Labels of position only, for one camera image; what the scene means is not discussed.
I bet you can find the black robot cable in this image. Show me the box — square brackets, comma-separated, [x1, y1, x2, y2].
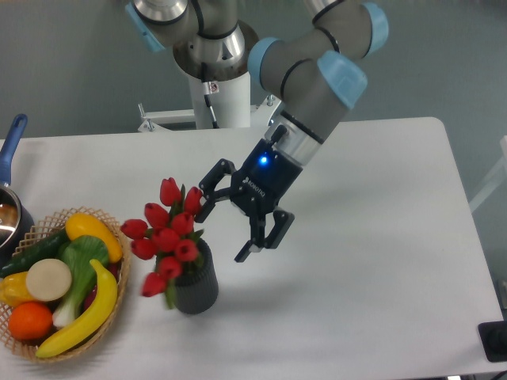
[200, 62, 220, 130]

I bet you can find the yellow squash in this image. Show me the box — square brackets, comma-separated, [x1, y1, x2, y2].
[65, 213, 123, 263]

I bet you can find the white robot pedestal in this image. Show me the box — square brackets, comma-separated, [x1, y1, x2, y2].
[138, 74, 281, 132]

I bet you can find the red tulip bouquet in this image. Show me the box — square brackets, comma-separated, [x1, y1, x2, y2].
[120, 177, 204, 309]

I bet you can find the yellow banana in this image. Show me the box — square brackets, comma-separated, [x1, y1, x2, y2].
[36, 259, 118, 359]

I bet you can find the green bok choy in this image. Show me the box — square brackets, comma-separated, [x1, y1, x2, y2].
[53, 235, 109, 329]

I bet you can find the yellow bell pepper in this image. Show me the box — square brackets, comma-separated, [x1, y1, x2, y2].
[1, 272, 36, 307]

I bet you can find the dark grey ribbed vase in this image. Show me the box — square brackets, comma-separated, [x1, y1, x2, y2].
[174, 239, 219, 315]

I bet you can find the blue handled saucepan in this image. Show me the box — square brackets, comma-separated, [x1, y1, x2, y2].
[1, 114, 34, 266]

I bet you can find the woven wicker basket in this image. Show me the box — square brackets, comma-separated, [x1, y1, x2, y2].
[1, 207, 131, 363]

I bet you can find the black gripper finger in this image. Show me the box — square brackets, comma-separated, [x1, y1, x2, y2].
[234, 208, 295, 263]
[195, 158, 236, 222]

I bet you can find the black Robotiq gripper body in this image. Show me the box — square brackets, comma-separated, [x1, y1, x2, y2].
[230, 139, 303, 220]

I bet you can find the black device at edge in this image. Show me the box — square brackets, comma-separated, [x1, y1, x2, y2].
[478, 321, 506, 363]

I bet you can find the green cucumber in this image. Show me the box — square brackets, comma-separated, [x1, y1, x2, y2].
[1, 230, 70, 279]

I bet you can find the orange fruit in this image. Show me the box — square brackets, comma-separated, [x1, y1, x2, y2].
[8, 302, 53, 340]

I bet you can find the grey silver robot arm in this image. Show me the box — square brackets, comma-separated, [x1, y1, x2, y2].
[125, 1, 389, 262]

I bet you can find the beige round disc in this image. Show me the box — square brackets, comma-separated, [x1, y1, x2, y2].
[25, 259, 72, 302]

